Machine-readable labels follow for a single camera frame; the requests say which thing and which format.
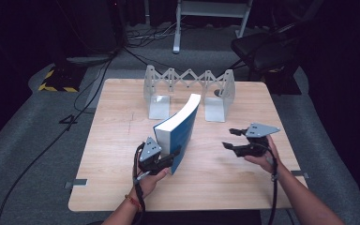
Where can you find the grey tape strip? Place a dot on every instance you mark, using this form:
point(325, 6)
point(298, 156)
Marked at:
point(76, 183)
point(301, 174)

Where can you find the person's left hand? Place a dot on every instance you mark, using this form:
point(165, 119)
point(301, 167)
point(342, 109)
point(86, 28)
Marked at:
point(147, 186)

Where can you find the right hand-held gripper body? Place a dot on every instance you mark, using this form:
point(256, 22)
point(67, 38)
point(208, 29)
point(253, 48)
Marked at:
point(256, 146)

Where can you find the yellow black striped base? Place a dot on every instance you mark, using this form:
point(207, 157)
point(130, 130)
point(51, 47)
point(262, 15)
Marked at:
point(57, 84)

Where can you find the black chair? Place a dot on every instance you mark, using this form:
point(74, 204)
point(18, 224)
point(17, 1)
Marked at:
point(262, 50)

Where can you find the blue book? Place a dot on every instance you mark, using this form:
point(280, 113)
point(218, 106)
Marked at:
point(181, 131)

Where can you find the person's right hand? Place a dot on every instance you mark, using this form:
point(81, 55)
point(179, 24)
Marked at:
point(268, 161)

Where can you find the black equipment stand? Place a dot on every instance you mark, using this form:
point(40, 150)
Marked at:
point(90, 31)

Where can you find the white metal stand frame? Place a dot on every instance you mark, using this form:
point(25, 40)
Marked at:
point(177, 31)

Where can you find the white expandable book stand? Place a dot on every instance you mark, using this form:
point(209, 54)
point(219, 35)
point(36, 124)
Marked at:
point(159, 106)

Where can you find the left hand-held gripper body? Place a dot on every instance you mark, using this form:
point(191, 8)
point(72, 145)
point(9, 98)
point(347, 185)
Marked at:
point(150, 156)

